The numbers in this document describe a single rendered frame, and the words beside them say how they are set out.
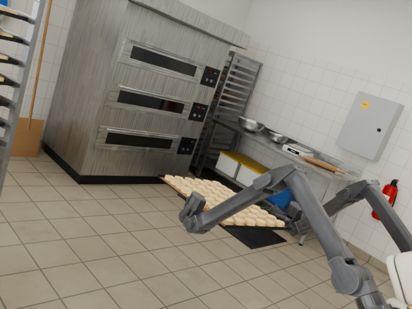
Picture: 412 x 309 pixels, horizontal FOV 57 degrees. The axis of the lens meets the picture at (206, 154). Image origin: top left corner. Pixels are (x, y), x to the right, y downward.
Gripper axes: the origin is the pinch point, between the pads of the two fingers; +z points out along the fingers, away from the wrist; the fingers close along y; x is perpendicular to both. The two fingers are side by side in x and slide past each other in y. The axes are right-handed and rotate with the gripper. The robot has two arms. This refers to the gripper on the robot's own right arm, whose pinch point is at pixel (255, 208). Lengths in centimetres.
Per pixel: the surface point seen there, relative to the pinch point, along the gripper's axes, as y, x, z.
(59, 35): 51, -203, 252
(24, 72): 33, 43, 110
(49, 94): -14, -210, 251
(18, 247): -92, -34, 140
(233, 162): -39, -324, 36
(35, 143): -66, -183, 238
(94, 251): -92, -66, 98
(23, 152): -78, -174, 242
